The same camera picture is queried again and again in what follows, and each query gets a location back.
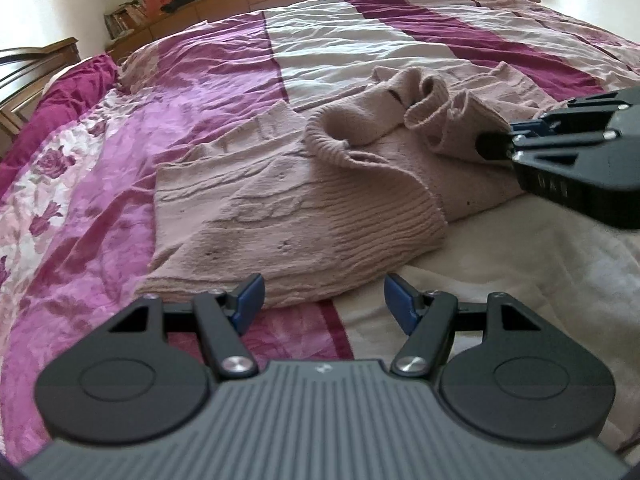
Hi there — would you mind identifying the dark cloth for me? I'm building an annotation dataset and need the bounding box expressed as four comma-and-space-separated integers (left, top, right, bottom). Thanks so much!
160, 0, 222, 14

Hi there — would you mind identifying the dark wooden headboard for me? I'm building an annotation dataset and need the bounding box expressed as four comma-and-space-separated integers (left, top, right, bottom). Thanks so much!
0, 37, 82, 136

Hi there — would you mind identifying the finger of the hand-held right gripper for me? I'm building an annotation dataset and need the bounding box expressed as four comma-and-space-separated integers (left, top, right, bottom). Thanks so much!
509, 88, 640, 137
475, 130, 619, 162

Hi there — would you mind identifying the pink knitted sweater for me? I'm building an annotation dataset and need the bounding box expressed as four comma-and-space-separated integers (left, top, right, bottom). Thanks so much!
137, 62, 566, 309

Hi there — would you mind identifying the row of books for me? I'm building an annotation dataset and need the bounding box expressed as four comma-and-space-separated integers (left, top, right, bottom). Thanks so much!
104, 1, 150, 40

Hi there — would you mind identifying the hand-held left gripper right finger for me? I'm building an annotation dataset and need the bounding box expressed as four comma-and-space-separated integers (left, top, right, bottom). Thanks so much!
384, 273, 555, 379

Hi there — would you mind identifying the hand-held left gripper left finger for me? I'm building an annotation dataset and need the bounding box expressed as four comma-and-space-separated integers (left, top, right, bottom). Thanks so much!
86, 273, 266, 380

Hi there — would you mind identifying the purple striped floral bed cover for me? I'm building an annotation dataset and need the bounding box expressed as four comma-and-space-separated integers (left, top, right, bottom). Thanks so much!
0, 0, 640, 461

